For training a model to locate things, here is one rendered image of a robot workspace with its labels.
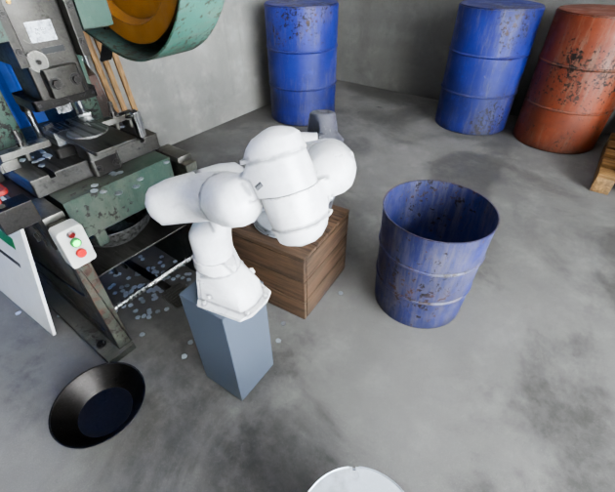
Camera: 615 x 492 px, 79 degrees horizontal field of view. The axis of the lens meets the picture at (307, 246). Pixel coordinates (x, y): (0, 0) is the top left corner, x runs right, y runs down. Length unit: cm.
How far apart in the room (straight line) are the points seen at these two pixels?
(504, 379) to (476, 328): 23
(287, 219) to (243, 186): 10
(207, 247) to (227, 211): 33
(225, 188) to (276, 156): 11
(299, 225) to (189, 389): 99
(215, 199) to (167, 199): 22
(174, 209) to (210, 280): 26
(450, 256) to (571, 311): 78
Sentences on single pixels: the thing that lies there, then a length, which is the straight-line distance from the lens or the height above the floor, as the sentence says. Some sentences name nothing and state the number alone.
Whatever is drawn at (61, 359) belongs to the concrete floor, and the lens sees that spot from 180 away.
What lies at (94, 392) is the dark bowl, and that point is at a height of 1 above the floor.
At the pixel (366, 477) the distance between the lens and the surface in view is 108.
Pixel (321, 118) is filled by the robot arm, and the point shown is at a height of 88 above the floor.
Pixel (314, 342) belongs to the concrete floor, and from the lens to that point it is 155.
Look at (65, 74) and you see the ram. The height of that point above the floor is 95.
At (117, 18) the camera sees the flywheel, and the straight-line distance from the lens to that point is 172.
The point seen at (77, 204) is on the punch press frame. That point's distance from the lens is 137.
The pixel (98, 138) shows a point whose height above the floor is 78.
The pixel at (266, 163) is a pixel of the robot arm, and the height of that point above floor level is 97.
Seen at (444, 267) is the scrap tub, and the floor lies 36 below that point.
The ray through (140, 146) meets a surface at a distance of 153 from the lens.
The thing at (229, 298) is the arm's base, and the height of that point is 51.
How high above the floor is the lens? 126
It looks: 40 degrees down
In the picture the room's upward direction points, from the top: 1 degrees counter-clockwise
